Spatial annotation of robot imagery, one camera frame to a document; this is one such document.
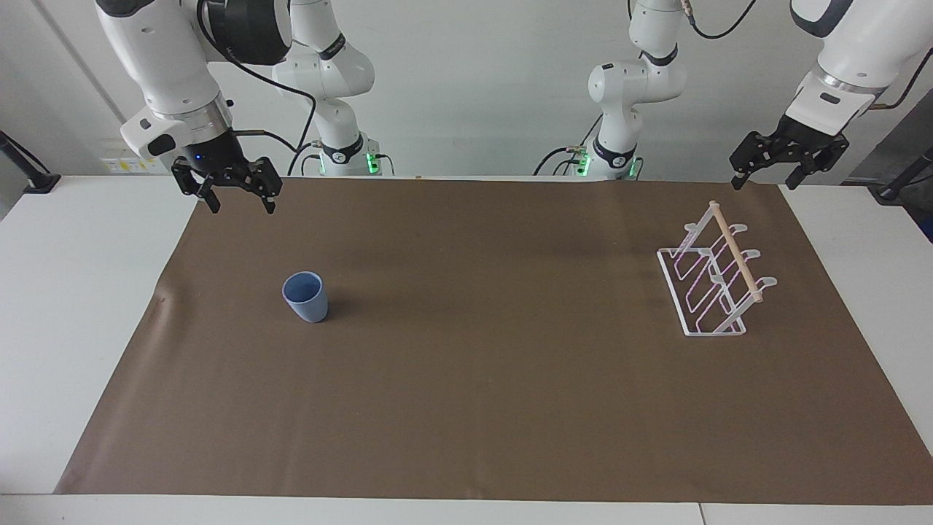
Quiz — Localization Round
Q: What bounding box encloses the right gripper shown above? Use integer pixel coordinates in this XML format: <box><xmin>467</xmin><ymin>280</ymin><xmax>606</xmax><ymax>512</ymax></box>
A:
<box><xmin>171</xmin><ymin>128</ymin><xmax>284</xmax><ymax>216</ymax></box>

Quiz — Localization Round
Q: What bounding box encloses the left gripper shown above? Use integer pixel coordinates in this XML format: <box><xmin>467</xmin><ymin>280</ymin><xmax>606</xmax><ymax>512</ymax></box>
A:
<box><xmin>730</xmin><ymin>114</ymin><xmax>851</xmax><ymax>192</ymax></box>

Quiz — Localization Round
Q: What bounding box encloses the blue cup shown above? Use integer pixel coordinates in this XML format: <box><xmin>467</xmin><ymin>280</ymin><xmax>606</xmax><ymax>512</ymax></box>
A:
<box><xmin>281</xmin><ymin>271</ymin><xmax>329</xmax><ymax>324</ymax></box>

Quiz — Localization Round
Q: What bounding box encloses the white power strip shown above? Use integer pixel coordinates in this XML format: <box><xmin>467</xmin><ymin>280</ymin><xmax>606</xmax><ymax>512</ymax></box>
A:
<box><xmin>101</xmin><ymin>156</ymin><xmax>174</xmax><ymax>176</ymax></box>

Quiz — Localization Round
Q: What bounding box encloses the black stand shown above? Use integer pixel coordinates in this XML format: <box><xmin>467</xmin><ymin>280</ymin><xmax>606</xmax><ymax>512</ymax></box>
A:
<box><xmin>869</xmin><ymin>144</ymin><xmax>933</xmax><ymax>206</ymax></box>
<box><xmin>0</xmin><ymin>130</ymin><xmax>62</xmax><ymax>195</ymax></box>

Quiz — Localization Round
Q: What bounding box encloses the white wire cup holder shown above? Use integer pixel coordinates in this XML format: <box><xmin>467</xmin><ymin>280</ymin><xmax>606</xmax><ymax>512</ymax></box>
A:
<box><xmin>657</xmin><ymin>200</ymin><xmax>779</xmax><ymax>338</ymax></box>

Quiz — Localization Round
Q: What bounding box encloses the black cable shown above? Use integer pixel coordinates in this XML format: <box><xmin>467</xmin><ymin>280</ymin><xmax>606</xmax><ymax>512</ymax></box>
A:
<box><xmin>873</xmin><ymin>67</ymin><xmax>933</xmax><ymax>112</ymax></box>
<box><xmin>195</xmin><ymin>0</ymin><xmax>319</xmax><ymax>177</ymax></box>
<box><xmin>533</xmin><ymin>117</ymin><xmax>604</xmax><ymax>177</ymax></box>
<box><xmin>684</xmin><ymin>0</ymin><xmax>757</xmax><ymax>40</ymax></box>

